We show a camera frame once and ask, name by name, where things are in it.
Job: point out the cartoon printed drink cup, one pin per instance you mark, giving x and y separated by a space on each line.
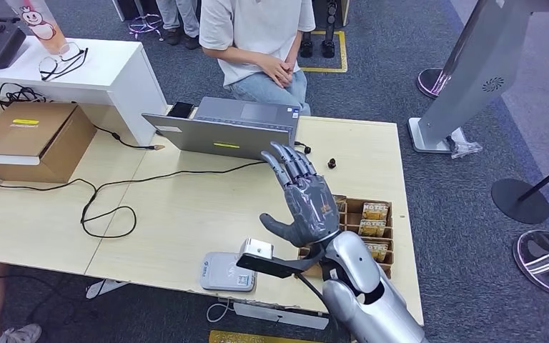
42 26

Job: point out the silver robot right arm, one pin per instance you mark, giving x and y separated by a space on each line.
374 307

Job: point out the small black knob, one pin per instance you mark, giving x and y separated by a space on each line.
332 164

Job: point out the silver laptop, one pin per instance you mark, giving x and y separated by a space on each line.
222 137

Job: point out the yellow floor tape marking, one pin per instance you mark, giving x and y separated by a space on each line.
343 52

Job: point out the black robot leg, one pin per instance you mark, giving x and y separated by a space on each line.
330 28
307 45

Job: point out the black smartphone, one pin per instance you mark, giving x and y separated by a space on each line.
181 109

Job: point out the clear plastic wrapper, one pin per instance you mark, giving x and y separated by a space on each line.
466 149

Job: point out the cardboard card organizer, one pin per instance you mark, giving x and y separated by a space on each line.
355 208

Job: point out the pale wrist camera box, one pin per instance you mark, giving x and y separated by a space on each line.
257 248

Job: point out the brown cardboard box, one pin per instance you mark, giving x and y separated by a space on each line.
28 132

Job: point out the grey card reader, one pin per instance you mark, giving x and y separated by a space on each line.
222 272

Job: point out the chrome stanchion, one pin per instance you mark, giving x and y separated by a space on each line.
428 80

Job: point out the person's left hand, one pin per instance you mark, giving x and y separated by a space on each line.
295 71

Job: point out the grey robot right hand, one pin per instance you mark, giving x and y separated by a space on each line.
310 208

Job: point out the black framed eyeglasses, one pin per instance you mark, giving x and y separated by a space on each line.
71 49

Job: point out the person's left forearm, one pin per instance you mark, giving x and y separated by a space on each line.
295 47

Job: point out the silver kiosk stand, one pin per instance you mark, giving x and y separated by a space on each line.
473 80

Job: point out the person's right hand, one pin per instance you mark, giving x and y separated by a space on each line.
278 70

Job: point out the black stanchion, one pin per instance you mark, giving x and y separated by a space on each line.
520 201

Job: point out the chrome stanchion base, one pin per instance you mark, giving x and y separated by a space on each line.
547 262

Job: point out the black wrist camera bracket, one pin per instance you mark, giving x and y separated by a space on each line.
274 267

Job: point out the person's right forearm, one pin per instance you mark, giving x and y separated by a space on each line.
241 58

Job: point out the white desk shelf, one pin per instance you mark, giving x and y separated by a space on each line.
113 80

